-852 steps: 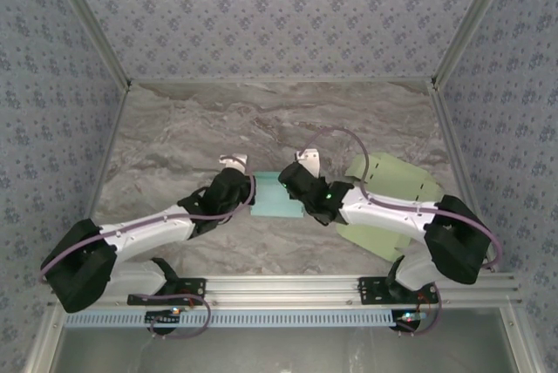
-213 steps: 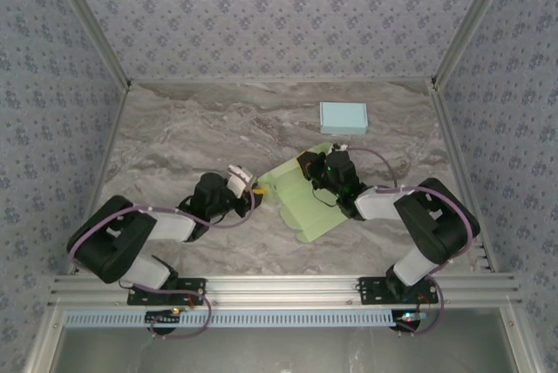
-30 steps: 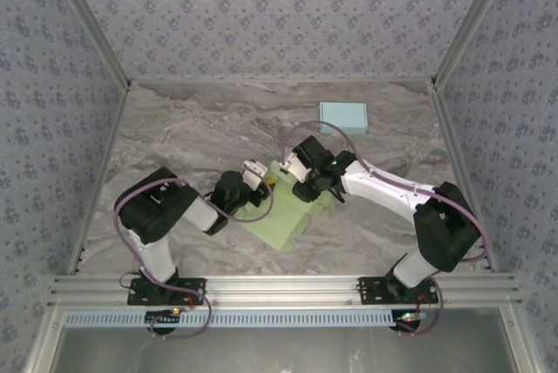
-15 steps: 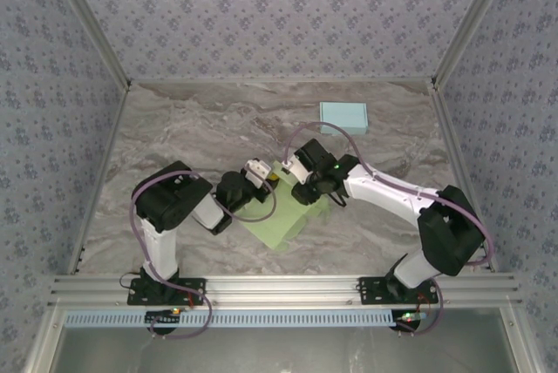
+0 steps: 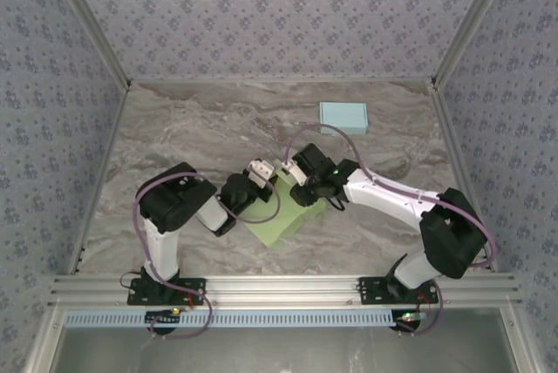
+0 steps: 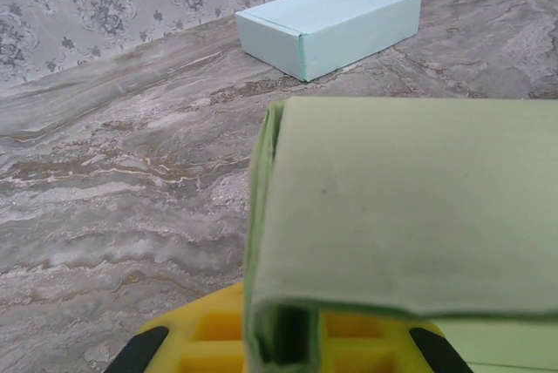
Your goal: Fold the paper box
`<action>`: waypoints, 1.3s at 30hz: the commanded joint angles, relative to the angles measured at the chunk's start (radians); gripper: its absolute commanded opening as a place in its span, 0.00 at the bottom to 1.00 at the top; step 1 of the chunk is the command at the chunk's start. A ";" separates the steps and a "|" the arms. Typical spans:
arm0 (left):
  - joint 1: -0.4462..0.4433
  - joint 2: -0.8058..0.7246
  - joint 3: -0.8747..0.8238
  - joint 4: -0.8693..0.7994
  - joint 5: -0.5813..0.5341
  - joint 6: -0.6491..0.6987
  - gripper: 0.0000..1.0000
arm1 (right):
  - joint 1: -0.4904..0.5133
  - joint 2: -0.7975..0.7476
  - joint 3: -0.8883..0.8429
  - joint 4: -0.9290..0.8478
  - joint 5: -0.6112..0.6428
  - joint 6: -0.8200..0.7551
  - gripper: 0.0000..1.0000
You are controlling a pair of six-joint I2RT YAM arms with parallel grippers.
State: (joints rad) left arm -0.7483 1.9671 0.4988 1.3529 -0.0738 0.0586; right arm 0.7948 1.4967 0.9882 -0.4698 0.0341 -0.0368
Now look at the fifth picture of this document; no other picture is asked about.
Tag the aluminium side rail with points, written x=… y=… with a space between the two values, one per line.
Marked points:
x=115 y=129

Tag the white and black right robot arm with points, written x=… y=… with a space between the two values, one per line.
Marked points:
x=453 y=233

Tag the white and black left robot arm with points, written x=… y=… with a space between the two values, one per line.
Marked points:
x=174 y=198

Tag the light green paper box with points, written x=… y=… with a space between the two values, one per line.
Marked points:
x=279 y=225

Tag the aluminium frame post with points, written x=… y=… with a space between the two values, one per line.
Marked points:
x=87 y=20
x=475 y=20

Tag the light blue paper box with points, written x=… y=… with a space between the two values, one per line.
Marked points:
x=344 y=116

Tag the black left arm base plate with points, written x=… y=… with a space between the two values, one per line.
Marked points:
x=148 y=296

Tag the shiny metal sheet panel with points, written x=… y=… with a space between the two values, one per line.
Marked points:
x=279 y=351

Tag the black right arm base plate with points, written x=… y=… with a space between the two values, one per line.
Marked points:
x=375 y=292

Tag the aluminium mounting rail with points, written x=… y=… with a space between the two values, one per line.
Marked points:
x=279 y=290

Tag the small black control board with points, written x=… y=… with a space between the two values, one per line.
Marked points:
x=407 y=320
x=163 y=317

